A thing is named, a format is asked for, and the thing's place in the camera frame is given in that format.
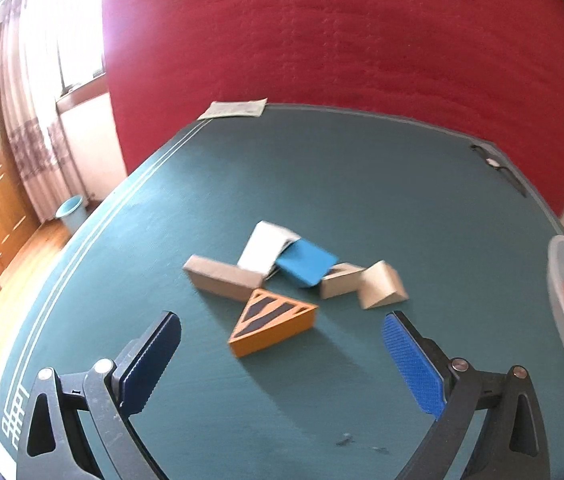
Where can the pale patterned curtain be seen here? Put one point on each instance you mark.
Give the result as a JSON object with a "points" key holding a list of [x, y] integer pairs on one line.
{"points": [[36, 125]]}

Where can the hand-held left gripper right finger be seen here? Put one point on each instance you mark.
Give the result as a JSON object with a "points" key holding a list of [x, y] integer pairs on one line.
{"points": [[414, 360]]}

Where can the folded paper sheet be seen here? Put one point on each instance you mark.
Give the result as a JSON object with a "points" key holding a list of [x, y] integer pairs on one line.
{"points": [[234, 109]]}

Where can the window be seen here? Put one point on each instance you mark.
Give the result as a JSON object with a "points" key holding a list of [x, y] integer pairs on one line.
{"points": [[81, 60]]}

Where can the wooden block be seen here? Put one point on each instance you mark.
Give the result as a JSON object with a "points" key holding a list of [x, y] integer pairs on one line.
{"points": [[339, 282], [221, 277], [382, 287]]}

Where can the black wristwatch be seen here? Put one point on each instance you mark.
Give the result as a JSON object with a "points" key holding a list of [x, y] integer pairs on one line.
{"points": [[497, 165]]}

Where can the blue block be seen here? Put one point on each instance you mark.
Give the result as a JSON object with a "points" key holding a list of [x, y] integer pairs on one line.
{"points": [[307, 262]]}

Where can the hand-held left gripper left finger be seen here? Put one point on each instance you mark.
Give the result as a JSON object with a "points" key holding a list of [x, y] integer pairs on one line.
{"points": [[149, 360]]}

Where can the orange striped block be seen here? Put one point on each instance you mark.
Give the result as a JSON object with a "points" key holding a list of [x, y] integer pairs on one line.
{"points": [[272, 322]]}

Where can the blue waste bin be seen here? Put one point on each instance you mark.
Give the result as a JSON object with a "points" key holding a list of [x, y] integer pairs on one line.
{"points": [[70, 215]]}

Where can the red quilted blanket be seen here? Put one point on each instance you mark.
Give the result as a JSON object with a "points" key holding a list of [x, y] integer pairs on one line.
{"points": [[337, 35]]}

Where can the white block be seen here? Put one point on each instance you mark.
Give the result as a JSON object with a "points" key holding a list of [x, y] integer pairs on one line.
{"points": [[262, 247]]}

